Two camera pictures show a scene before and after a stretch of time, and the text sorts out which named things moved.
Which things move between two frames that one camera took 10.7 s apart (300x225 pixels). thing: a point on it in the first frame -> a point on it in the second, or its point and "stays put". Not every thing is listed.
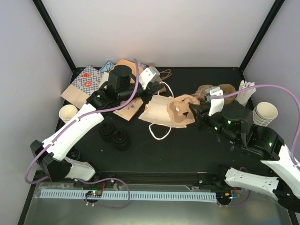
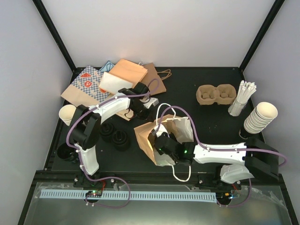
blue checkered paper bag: [86, 82] stays put
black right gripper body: [204, 120] -> [174, 157]
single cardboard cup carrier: [179, 110] -> [170, 124]
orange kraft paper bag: [157, 112] -> [183, 132]
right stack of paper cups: [264, 114] stays put
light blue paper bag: [107, 67] stays put
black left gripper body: [150, 91] -> [140, 113]
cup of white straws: [243, 97] stays put
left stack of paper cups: [67, 111] stays put
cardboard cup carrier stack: [227, 89] stays put
